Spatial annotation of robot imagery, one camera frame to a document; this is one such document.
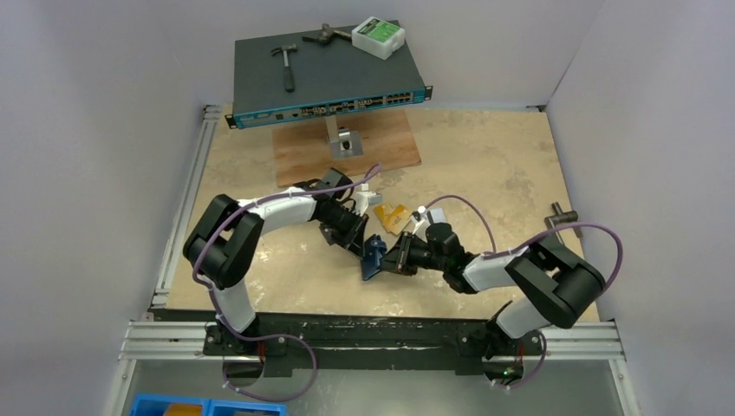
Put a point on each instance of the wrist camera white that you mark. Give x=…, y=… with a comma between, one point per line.
x=364, y=198
x=419, y=218

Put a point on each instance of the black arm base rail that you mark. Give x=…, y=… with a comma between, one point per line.
x=300, y=341

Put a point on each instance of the dark metal tool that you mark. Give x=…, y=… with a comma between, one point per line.
x=327, y=35

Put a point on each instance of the metal stand bracket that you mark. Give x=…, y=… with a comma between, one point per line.
x=343, y=143

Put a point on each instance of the brown wooden board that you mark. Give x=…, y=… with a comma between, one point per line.
x=302, y=150

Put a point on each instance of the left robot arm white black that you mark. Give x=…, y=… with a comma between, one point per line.
x=223, y=243

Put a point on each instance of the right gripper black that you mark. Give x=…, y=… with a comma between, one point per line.
x=402, y=256

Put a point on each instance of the metal door handle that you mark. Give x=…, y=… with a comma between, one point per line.
x=560, y=216

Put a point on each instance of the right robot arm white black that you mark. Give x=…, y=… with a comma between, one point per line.
x=557, y=284

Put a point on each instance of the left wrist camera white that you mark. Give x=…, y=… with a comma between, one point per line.
x=364, y=198

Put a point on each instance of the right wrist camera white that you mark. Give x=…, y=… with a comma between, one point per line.
x=419, y=218

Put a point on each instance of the white green electrical box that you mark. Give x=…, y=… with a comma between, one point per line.
x=378, y=37

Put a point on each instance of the blue plastic bin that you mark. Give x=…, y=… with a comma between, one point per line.
x=162, y=404

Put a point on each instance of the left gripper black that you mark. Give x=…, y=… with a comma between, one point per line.
x=356, y=241

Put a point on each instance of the aluminium frame rail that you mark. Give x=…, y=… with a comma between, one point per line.
x=184, y=341

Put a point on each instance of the small black hammer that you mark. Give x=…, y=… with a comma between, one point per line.
x=288, y=77

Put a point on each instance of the blue leather card holder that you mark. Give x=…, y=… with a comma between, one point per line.
x=374, y=249

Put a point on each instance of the blue network switch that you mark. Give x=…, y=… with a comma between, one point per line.
x=332, y=79

